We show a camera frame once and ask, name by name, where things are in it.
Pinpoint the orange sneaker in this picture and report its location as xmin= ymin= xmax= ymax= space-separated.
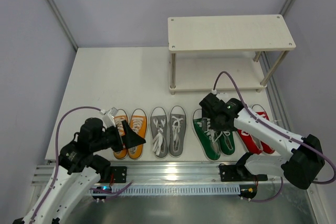
xmin=128 ymin=109 xmax=147 ymax=159
xmin=113 ymin=109 xmax=128 ymax=159

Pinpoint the green sneaker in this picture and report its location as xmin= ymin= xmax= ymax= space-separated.
xmin=192 ymin=109 xmax=221 ymax=161
xmin=219 ymin=131 xmax=235 ymax=155

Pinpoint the grey sneaker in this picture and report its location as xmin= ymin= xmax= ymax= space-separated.
xmin=150 ymin=107 xmax=168 ymax=158
xmin=169 ymin=105 xmax=187 ymax=157

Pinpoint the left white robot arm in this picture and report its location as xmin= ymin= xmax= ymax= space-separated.
xmin=14 ymin=118 xmax=146 ymax=223

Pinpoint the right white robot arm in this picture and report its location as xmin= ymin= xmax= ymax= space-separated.
xmin=199 ymin=93 xmax=325 ymax=189

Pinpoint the white two-tier shoe shelf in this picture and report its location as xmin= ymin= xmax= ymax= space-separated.
xmin=167 ymin=14 xmax=296 ymax=94

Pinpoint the left red sneaker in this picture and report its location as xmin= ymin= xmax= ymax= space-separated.
xmin=237 ymin=130 xmax=263 ymax=154

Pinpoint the red sneaker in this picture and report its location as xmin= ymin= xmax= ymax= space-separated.
xmin=237 ymin=130 xmax=263 ymax=154
xmin=251 ymin=104 xmax=275 ymax=154

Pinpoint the right red sneaker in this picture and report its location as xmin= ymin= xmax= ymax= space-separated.
xmin=251 ymin=104 xmax=275 ymax=154

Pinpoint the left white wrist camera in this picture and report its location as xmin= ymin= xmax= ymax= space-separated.
xmin=99 ymin=107 xmax=118 ymax=129

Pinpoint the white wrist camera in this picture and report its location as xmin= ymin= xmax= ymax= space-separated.
xmin=211 ymin=90 xmax=229 ymax=100
xmin=99 ymin=107 xmax=118 ymax=129

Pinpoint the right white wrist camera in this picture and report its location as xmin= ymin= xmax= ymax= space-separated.
xmin=211 ymin=90 xmax=229 ymax=100

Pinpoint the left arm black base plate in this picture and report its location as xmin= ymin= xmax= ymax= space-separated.
xmin=108 ymin=166 xmax=127 ymax=185

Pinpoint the aluminium mounting rail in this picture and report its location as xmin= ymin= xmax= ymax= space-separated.
xmin=31 ymin=159 xmax=320 ymax=187

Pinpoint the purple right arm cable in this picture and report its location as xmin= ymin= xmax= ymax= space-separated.
xmin=212 ymin=71 xmax=336 ymax=203

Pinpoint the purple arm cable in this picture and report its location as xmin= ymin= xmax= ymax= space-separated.
xmin=26 ymin=106 xmax=133 ymax=224
xmin=212 ymin=71 xmax=336 ymax=203

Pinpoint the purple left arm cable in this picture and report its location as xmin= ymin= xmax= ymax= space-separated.
xmin=26 ymin=106 xmax=133 ymax=224

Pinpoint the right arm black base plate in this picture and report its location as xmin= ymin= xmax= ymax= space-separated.
xmin=218 ymin=164 xmax=268 ymax=182

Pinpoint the white slotted cable duct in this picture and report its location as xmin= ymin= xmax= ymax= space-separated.
xmin=83 ymin=184 xmax=241 ymax=196

